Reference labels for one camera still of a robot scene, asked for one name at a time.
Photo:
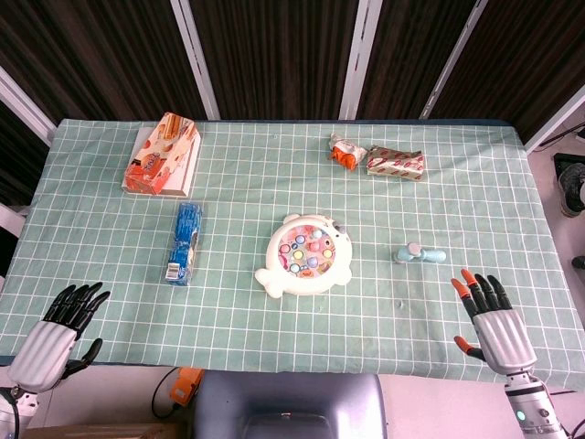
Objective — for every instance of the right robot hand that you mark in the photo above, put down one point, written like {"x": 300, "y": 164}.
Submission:
{"x": 500, "y": 336}

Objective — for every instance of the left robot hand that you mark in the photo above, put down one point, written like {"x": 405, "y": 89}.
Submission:
{"x": 43, "y": 350}

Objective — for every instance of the light blue toy hammer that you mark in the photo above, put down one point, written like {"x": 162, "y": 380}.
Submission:
{"x": 422, "y": 255}

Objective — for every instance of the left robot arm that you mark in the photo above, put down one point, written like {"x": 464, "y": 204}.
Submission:
{"x": 11, "y": 414}

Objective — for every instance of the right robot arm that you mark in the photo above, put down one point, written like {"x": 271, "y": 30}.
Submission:
{"x": 532, "y": 407}

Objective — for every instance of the white plastic fishing game toy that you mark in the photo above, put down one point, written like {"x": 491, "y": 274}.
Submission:
{"x": 279, "y": 279}

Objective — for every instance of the brown cardboard box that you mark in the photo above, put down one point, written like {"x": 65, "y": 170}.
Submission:
{"x": 100, "y": 432}

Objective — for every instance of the orange plastic device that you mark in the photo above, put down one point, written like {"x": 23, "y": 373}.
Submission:
{"x": 187, "y": 384}

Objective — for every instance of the grey black sneaker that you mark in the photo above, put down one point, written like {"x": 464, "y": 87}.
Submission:
{"x": 573, "y": 187}

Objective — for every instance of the blue cookie pack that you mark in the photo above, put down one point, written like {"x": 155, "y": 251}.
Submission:
{"x": 185, "y": 242}

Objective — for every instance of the gold red-print snack pack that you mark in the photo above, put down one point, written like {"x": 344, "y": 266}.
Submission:
{"x": 395, "y": 163}

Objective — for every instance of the orange snack box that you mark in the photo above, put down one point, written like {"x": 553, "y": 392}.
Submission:
{"x": 157, "y": 157}

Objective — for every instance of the crumpled orange snack wrapper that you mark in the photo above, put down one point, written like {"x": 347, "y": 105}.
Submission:
{"x": 346, "y": 153}

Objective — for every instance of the green grid tablecloth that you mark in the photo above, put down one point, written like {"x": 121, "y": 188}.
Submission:
{"x": 274, "y": 183}

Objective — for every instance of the white frame post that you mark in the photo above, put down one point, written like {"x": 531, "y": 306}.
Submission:
{"x": 23, "y": 107}
{"x": 194, "y": 55}
{"x": 358, "y": 59}
{"x": 450, "y": 64}
{"x": 555, "y": 121}

